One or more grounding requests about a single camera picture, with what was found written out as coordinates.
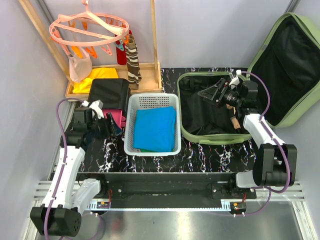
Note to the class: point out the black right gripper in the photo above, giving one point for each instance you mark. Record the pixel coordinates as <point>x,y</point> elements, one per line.
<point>210,95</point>

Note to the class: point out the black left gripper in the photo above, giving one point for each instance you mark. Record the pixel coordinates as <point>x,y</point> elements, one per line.
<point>115,129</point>

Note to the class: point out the green shirt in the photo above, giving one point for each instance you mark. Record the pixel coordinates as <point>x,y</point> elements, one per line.
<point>140,150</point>

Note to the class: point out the blue shirt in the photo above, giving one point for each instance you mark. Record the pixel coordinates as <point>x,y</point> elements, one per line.
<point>155,129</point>

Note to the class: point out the green hard-shell suitcase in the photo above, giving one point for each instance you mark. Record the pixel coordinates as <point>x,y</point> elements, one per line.
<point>287,71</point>

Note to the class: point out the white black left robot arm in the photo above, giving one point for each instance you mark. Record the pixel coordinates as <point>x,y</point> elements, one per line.
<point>60,213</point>

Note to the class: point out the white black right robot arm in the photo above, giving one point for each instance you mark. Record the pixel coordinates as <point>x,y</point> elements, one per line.
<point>276,161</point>

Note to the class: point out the magenta plastic tray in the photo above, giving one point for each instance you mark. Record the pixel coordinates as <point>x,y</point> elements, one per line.
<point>117,115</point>

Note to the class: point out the beige cosmetic bottle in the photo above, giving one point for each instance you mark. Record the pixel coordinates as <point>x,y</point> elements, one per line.
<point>230,108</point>

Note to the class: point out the black box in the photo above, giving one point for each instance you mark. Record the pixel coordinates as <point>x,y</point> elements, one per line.
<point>113,92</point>

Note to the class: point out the white plastic mesh basket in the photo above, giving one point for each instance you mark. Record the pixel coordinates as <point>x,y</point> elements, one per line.
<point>148,101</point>

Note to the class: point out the brown capped cosmetic bottle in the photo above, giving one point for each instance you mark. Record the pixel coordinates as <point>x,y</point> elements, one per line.
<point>236,124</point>

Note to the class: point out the brown striped sock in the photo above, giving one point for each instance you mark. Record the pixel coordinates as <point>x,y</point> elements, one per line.
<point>132,63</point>

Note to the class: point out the pale pink garment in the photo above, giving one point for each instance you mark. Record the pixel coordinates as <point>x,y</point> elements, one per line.
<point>79,68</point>

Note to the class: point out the red garment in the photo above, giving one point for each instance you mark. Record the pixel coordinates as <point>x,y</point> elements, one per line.
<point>121,55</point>

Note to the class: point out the orange clothespin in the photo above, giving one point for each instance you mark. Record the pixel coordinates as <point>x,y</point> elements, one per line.
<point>91,51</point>

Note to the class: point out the teal clothespin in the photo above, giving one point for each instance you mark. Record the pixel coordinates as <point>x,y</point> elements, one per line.
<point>119,45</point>

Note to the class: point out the pink round clip hanger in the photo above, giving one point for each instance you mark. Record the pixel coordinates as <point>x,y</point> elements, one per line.
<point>89,29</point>

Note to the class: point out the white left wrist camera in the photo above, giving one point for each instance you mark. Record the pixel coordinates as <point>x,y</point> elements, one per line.
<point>96,106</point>

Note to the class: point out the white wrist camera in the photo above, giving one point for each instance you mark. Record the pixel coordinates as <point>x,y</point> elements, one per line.
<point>234,78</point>
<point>96,106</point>

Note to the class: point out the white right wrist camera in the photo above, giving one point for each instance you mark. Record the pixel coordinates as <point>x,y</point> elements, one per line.
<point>234,78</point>

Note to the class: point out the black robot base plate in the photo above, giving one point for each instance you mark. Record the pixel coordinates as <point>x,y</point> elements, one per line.
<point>230,177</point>

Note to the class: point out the aluminium frame rail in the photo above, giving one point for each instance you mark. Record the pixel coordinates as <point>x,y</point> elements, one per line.
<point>207,195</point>

